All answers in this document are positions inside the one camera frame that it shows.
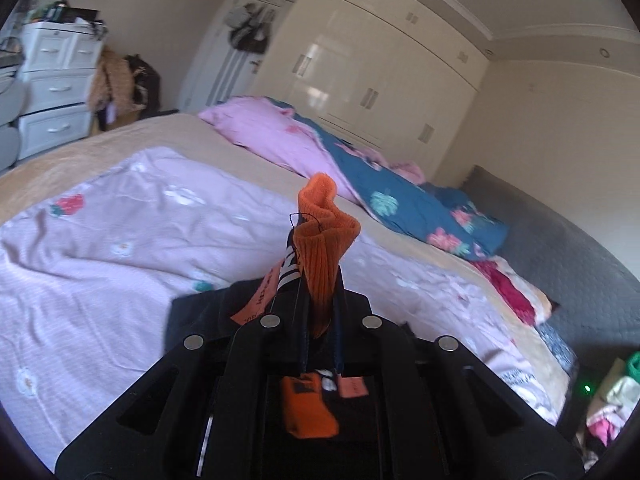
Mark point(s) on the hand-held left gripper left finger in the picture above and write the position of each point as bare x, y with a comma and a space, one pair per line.
280, 345

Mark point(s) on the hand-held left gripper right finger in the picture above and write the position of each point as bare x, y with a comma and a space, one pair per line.
352, 340

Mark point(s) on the orange sock with paper tag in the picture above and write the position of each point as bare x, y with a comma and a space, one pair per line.
325, 250

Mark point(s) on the colourful clothes pile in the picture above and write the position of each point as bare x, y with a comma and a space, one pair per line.
615, 410

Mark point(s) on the brown clothes pile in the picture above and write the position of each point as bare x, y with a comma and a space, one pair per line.
110, 85

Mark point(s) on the blue floral quilt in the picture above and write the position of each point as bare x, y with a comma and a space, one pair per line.
400, 200

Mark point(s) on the red and pink blanket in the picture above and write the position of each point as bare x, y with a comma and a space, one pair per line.
510, 290

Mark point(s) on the pink strawberry printed sheet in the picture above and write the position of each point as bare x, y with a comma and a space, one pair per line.
100, 270

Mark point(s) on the grey patterned pillow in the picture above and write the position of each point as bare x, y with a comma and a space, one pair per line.
557, 347

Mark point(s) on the pink quilt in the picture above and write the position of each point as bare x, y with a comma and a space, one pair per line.
260, 130

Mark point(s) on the grey padded headboard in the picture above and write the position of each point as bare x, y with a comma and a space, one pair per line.
575, 260

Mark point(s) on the bed with beige cover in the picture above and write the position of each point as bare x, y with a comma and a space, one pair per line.
165, 132

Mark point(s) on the white door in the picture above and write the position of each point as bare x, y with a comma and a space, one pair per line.
210, 75

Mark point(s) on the cream glossy wardrobe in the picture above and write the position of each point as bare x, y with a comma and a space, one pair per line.
360, 60

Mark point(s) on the black bag on floor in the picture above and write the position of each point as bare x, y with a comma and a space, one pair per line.
145, 85

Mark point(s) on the black hanging bag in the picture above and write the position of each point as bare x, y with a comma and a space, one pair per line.
250, 40

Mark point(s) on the grey hanging bag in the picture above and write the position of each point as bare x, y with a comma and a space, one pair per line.
236, 17

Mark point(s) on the white drawer chest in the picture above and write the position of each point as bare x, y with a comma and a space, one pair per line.
55, 85

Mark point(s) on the clutter on drawer chest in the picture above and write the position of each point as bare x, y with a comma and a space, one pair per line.
70, 12

